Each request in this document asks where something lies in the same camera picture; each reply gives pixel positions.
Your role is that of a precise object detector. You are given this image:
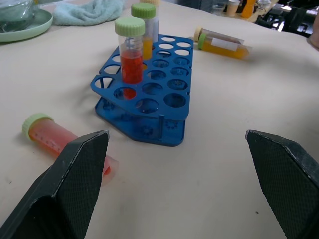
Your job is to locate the light blue towel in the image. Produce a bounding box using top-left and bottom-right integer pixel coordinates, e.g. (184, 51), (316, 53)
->
(52, 0), (132, 26)

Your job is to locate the green plate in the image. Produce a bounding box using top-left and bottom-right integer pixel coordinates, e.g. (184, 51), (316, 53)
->
(0, 8), (54, 43)

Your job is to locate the red liquid green-capped tube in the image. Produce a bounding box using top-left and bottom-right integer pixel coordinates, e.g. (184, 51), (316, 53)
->
(114, 16), (146, 85)
(21, 113), (119, 184)

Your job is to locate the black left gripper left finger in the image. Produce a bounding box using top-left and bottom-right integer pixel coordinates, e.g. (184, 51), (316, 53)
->
(0, 129), (110, 239)

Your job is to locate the orange bottle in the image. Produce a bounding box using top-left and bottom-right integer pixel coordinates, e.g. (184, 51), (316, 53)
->
(241, 0), (257, 19)

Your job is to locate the blue test tube rack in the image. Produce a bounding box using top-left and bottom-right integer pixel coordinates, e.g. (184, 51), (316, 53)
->
(90, 34), (194, 147)

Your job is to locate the clear glass bowl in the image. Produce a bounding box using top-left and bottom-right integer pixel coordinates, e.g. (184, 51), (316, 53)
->
(0, 0), (39, 33)

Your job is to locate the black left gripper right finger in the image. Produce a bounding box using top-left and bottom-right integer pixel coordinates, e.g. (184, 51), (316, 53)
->
(245, 129), (319, 239)

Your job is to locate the orange liquid green-capped tube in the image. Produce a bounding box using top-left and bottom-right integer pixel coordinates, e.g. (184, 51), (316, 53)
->
(197, 32), (250, 60)
(131, 2), (160, 60)

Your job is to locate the paper cup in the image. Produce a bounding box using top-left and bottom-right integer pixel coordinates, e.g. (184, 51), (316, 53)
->
(226, 0), (240, 17)

